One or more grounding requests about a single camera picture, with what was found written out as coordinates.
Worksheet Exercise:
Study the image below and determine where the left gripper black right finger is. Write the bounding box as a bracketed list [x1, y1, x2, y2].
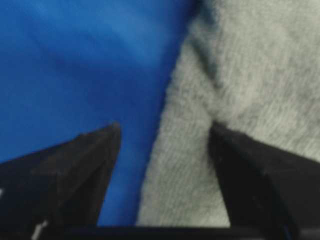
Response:
[209, 121, 320, 240]

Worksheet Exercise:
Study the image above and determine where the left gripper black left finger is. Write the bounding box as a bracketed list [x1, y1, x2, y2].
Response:
[0, 123, 121, 240]

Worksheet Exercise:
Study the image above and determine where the sage green bath towel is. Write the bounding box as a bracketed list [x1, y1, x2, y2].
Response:
[135, 0, 320, 227]

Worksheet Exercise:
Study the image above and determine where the blue table cloth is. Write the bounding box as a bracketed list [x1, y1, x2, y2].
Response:
[0, 0, 200, 226]

